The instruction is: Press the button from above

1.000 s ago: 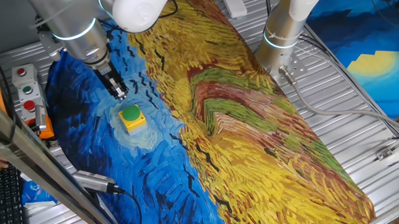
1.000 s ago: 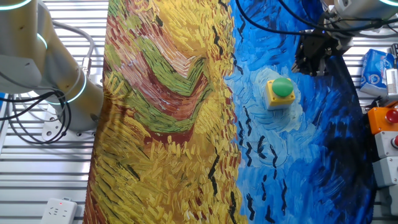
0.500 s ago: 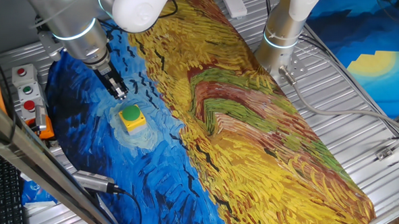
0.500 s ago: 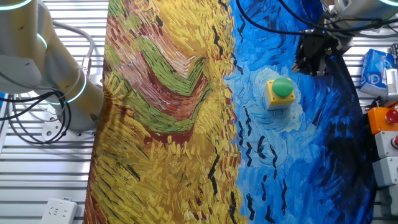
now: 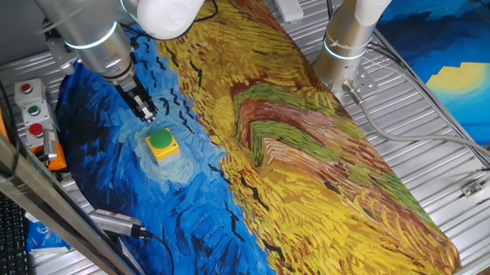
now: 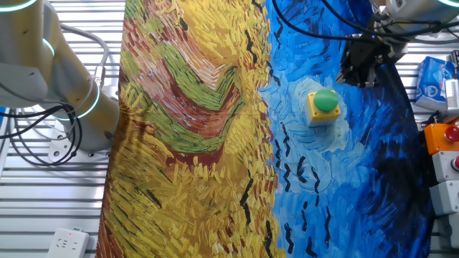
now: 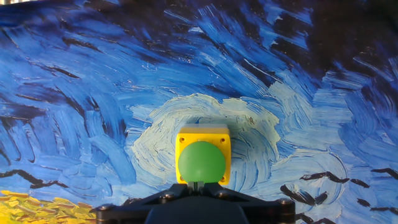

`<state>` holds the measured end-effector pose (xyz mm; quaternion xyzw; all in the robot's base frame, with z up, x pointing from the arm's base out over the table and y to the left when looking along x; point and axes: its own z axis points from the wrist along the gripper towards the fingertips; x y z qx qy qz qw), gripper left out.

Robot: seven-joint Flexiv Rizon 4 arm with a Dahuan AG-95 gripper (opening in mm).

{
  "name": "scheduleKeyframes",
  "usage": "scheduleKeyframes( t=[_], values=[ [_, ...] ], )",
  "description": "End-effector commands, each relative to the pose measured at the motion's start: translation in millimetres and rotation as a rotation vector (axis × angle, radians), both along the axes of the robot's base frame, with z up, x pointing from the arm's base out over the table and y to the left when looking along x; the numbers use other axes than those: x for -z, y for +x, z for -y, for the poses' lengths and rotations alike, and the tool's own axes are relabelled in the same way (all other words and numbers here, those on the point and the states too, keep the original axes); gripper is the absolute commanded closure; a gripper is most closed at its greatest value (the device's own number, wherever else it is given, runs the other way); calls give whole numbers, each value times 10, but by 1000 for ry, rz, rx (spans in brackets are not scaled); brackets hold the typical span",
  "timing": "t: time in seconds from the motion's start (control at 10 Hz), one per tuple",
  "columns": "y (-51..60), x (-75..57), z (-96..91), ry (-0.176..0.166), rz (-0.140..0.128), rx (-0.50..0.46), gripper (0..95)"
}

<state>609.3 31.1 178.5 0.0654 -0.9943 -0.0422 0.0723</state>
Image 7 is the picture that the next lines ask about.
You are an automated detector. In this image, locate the painted wheatfield print cloth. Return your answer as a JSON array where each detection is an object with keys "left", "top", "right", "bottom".
[{"left": 0, "top": 0, "right": 398, "bottom": 224}]

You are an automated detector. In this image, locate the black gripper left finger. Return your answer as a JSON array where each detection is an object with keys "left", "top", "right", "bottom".
[{"left": 90, "top": 180, "right": 197, "bottom": 224}]

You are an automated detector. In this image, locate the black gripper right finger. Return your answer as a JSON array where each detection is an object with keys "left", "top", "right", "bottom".
[{"left": 195, "top": 180, "right": 297, "bottom": 224}]

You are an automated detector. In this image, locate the green button yellow box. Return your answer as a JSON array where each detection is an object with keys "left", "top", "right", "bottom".
[{"left": 175, "top": 123, "right": 233, "bottom": 187}]

